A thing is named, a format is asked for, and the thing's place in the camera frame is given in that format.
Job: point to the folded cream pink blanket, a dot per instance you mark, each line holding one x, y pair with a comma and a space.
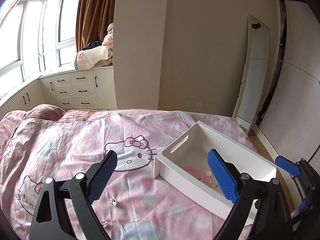
96, 54

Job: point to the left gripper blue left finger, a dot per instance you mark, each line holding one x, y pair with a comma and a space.
99, 174

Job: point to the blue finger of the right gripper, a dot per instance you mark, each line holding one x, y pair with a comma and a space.
302, 206
285, 164

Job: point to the small silver heart charm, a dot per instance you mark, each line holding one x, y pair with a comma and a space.
104, 223

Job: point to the white window cabinet drawers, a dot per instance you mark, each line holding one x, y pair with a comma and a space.
86, 89

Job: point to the white storage box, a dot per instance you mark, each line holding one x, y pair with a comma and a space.
184, 164

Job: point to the white wall socket pair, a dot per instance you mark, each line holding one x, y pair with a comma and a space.
194, 103

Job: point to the pink Hello Kitty duvet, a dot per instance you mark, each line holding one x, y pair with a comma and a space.
48, 144

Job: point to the standing floor mirror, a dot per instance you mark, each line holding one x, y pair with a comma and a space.
254, 74

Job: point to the pink pillow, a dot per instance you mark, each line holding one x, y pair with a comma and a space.
45, 112

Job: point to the silver heart earring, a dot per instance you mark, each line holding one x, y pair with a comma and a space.
112, 201

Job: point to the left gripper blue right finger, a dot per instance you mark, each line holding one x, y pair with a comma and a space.
225, 174

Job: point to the brown curtain right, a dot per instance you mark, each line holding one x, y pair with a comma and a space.
92, 20

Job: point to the window with white frame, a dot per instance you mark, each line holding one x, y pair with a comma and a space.
37, 36

